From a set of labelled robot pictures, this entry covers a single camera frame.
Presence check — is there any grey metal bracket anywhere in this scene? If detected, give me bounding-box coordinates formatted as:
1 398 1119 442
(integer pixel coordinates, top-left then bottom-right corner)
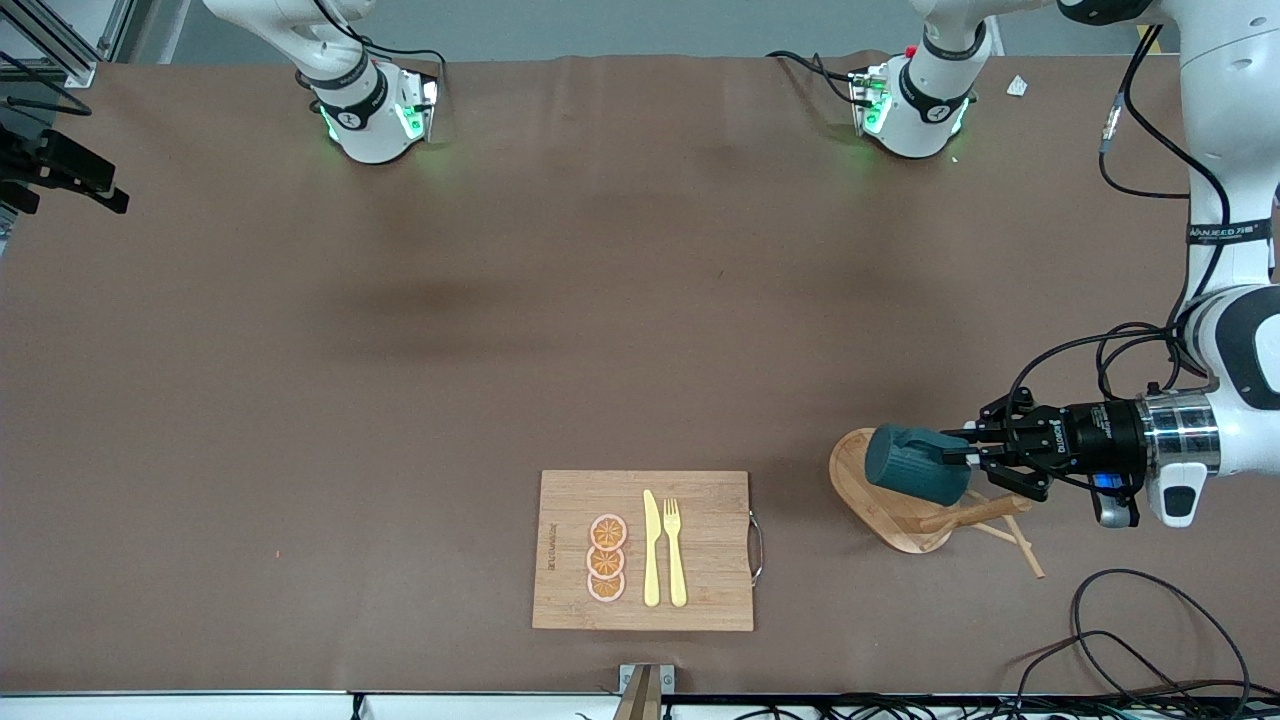
618 663 676 696

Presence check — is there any wooden post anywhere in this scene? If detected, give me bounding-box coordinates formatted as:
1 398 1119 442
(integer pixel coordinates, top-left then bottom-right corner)
612 666 663 720

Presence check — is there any teal ribbed mug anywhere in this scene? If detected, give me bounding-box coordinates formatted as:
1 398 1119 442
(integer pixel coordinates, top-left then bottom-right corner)
865 423 973 507

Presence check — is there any bamboo cutting board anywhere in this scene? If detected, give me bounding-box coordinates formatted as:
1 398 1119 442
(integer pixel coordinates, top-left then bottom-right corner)
532 470 766 633

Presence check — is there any black cable loop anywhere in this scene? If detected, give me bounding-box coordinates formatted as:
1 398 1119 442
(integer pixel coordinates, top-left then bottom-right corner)
1070 568 1253 701
1000 628 1280 706

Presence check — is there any yellow plastic knife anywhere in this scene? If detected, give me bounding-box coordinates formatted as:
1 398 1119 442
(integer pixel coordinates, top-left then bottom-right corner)
642 489 662 608

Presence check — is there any brown table cover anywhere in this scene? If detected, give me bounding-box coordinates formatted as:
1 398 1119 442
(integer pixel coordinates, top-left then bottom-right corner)
0 50 1280 696

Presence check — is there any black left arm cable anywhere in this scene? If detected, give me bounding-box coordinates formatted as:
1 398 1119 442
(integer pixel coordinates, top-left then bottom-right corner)
1005 20 1233 491

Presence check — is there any black base cable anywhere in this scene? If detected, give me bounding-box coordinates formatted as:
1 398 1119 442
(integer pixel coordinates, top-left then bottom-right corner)
765 48 866 106

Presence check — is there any aluminium frame profile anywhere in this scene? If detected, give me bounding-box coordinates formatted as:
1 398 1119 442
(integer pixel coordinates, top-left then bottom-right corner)
0 0 136 89

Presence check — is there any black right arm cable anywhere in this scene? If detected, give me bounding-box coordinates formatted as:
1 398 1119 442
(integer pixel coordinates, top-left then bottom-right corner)
0 0 448 116

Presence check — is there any yellow plastic fork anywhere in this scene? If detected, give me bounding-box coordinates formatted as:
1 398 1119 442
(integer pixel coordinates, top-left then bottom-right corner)
663 498 689 608

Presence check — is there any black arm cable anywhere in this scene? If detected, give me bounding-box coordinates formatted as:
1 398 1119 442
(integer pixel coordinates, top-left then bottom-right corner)
0 0 448 116
1005 20 1233 491

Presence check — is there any wooden mug tree stand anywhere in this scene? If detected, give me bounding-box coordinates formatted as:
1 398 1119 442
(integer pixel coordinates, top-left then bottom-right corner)
828 428 1047 580

